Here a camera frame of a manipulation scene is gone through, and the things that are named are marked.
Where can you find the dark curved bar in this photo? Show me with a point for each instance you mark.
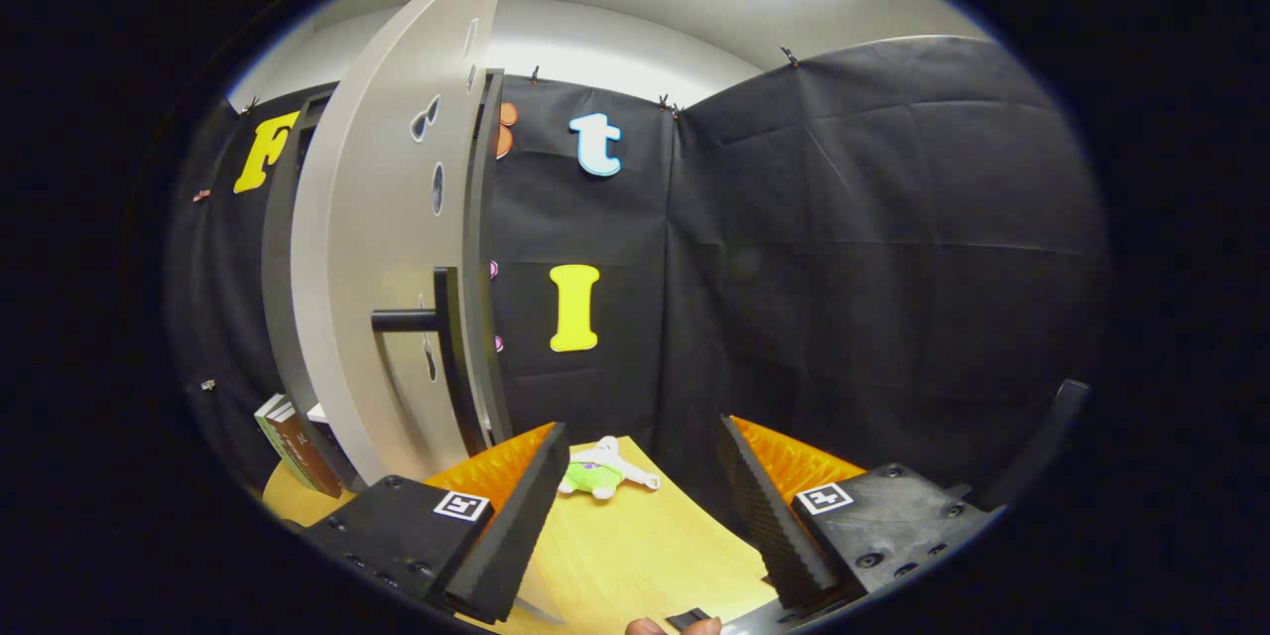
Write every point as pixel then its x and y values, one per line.
pixel 1042 446

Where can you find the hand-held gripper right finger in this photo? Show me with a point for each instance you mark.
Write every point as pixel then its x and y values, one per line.
pixel 769 521

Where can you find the beige cabinet door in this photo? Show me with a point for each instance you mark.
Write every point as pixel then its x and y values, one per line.
pixel 377 218

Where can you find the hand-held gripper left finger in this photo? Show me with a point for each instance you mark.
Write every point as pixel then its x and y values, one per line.
pixel 526 521

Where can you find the black backdrop cloth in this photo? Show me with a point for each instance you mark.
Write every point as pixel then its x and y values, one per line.
pixel 843 268

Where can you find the green white plush toy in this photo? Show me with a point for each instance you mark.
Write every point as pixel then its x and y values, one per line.
pixel 595 474

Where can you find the grey cabinet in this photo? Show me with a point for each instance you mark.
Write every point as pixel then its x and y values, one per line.
pixel 479 218

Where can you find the brown book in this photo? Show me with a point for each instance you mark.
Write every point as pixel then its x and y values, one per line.
pixel 303 451

